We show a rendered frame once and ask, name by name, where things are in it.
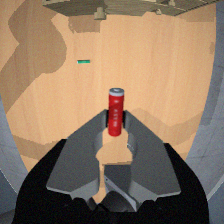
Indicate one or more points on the red aa battery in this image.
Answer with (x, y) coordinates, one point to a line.
(115, 108)

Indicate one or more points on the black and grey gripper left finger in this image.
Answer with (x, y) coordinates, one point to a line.
(69, 170)

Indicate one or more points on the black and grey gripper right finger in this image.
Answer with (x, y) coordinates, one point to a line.
(158, 173)

